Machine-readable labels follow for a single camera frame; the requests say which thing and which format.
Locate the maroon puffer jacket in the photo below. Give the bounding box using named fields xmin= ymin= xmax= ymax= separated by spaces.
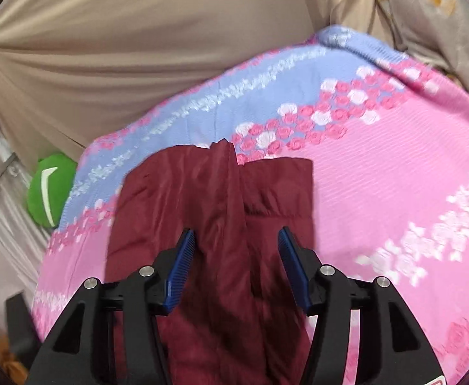
xmin=105 ymin=141 xmax=314 ymax=384

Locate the grey silky fabric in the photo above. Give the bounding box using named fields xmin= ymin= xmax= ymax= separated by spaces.
xmin=0 ymin=130 xmax=51 ymax=290

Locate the green pillow white stripe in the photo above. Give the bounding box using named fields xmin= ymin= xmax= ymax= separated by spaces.
xmin=26 ymin=153 xmax=77 ymax=228

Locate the pink blue floral bedsheet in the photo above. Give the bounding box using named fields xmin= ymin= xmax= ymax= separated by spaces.
xmin=32 ymin=26 xmax=469 ymax=384

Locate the beige curtain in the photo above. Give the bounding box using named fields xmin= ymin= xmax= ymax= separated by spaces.
xmin=0 ymin=0 xmax=393 ymax=169

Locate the beige patterned cloth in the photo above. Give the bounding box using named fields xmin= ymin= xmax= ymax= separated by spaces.
xmin=377 ymin=0 xmax=469 ymax=92

